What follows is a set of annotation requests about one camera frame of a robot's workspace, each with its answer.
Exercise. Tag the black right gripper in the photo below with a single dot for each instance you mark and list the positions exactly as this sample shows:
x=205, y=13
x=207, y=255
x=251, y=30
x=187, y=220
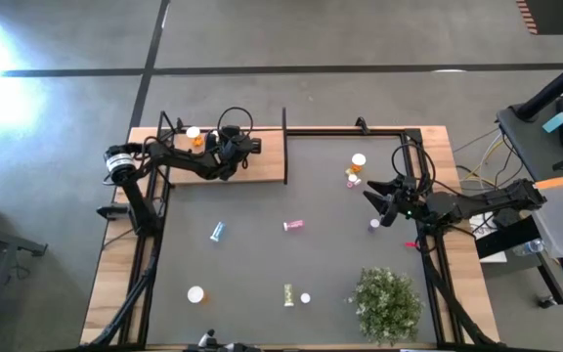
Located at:
x=413, y=200

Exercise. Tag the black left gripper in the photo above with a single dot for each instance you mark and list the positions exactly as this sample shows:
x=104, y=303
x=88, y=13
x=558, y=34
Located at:
x=240, y=146

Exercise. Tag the blue pill bottle white cap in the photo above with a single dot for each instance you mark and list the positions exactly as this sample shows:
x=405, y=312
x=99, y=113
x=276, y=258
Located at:
x=218, y=231
x=374, y=223
x=305, y=297

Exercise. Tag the pink pill bottle white cap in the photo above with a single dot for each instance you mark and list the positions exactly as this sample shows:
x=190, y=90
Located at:
x=350, y=185
x=295, y=225

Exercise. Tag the orange pill bottle white cap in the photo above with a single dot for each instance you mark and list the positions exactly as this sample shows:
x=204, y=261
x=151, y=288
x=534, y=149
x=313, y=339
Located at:
x=195, y=294
x=193, y=132
x=358, y=159

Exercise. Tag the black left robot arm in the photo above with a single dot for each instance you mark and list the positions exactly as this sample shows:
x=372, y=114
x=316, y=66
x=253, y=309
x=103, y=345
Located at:
x=179, y=159

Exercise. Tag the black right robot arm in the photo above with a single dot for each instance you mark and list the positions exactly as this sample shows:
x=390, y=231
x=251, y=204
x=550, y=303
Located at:
x=482, y=200

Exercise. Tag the wooden shelf board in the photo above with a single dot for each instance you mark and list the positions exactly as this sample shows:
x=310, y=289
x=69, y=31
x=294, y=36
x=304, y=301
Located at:
x=267, y=166

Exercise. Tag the bushy artificial green plant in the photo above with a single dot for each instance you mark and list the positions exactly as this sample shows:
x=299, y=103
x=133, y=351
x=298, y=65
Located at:
x=386, y=305

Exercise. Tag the grey table mat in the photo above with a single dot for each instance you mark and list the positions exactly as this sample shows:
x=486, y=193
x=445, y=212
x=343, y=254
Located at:
x=262, y=264

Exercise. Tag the white paper sheet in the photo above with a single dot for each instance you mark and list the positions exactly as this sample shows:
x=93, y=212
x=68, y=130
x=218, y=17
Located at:
x=495, y=257

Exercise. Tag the black metal stand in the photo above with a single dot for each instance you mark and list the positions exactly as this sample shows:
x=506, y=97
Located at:
x=506, y=239

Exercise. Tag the clear water bottle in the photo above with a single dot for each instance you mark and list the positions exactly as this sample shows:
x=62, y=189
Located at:
x=528, y=247

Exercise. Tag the grey utility table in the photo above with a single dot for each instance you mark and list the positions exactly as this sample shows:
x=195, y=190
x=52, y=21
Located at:
x=531, y=146

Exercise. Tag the light blue card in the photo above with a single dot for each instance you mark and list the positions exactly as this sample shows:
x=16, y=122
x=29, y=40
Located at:
x=555, y=122

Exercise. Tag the black caster wheel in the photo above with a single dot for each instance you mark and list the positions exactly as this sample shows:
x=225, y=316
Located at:
x=547, y=301

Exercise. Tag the thick black pole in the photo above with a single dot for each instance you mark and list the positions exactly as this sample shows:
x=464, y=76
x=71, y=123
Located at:
x=555, y=88

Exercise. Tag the black floor mat striped edge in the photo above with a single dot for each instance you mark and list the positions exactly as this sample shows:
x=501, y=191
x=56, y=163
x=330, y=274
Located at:
x=555, y=14

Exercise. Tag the black clamp bracket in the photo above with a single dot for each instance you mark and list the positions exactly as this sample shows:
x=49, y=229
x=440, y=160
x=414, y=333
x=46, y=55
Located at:
x=113, y=212

